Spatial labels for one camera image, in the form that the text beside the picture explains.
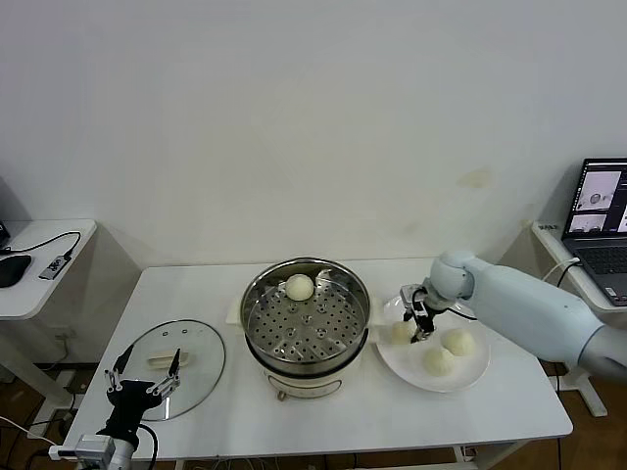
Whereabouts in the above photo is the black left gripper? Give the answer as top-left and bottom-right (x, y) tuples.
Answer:
(100, 345), (181, 437)

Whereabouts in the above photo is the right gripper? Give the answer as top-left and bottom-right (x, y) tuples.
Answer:
(402, 288), (442, 344)

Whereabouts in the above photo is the white steamed baozi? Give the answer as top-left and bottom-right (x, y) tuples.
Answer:
(421, 346), (457, 377)
(441, 327), (476, 357)
(285, 273), (314, 303)
(390, 321), (415, 347)

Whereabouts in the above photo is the glass lid with cream handle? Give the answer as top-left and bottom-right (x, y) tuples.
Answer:
(113, 318), (227, 422)

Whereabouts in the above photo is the stainless steel steamer basket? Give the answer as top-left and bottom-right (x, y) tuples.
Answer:
(225, 257), (387, 366)

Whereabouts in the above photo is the white round plate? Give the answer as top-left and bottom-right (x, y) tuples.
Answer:
(375, 291), (492, 393)

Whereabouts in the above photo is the cream electric cooker pot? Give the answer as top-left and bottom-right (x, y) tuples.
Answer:
(227, 312), (386, 403)

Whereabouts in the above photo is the white side desk with mouse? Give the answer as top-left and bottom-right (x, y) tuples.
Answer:
(0, 218), (99, 393)

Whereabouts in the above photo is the grey usb hub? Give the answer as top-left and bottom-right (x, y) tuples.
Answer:
(38, 255), (70, 281)

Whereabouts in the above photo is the white side desk with laptop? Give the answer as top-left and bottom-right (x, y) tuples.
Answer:
(531, 219), (627, 418)

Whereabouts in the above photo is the black computer mouse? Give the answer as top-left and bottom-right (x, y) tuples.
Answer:
(0, 254), (32, 289)

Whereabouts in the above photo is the open grey laptop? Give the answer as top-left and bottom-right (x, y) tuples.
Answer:
(561, 157), (627, 307)

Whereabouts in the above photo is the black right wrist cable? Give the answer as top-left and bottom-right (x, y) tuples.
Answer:
(438, 303), (479, 322)

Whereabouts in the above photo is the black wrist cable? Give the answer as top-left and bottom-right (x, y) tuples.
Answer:
(139, 423), (161, 464)
(438, 303), (479, 322)

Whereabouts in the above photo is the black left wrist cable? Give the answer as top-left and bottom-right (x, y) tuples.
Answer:
(139, 423), (161, 464)

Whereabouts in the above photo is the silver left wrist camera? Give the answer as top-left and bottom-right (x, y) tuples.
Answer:
(48, 433), (117, 462)

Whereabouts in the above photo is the white floor cable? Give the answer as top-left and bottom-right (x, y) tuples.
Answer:
(0, 415), (63, 447)

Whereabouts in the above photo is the white laptop cable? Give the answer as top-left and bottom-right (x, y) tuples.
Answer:
(538, 258), (585, 283)

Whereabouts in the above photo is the black laptop power cable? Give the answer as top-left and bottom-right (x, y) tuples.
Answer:
(555, 261), (584, 295)

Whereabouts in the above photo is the black usb hub cable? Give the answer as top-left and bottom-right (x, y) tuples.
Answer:
(0, 230), (82, 259)

